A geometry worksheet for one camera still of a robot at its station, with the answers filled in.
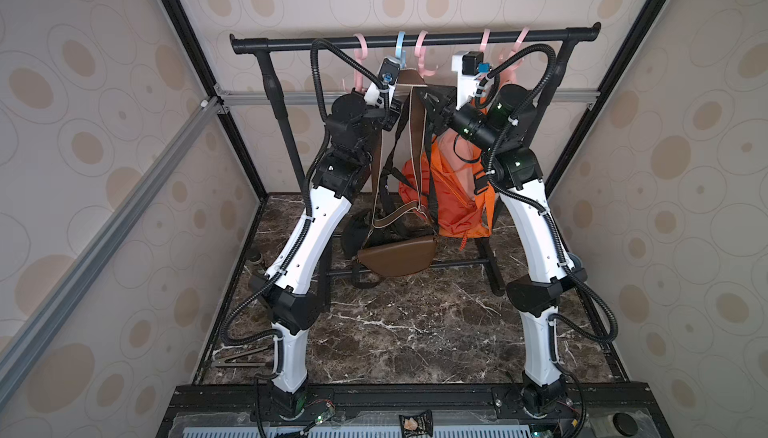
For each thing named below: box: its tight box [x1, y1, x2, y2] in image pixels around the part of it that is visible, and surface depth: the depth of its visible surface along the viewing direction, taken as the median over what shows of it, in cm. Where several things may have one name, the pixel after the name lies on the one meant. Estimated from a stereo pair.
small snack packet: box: [399, 409, 434, 438], surface depth 71 cm
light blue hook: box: [395, 31, 406, 58], surface depth 52 cm
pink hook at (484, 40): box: [479, 28, 491, 53], surface depth 53 cm
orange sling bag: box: [431, 139, 496, 237], surface depth 85 cm
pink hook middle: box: [414, 30, 439, 77], surface depth 57 cm
